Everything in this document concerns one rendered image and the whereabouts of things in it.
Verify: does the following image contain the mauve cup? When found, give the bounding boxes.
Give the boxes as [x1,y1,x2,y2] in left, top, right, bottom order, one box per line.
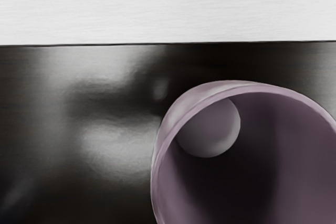
[150,80,336,224]

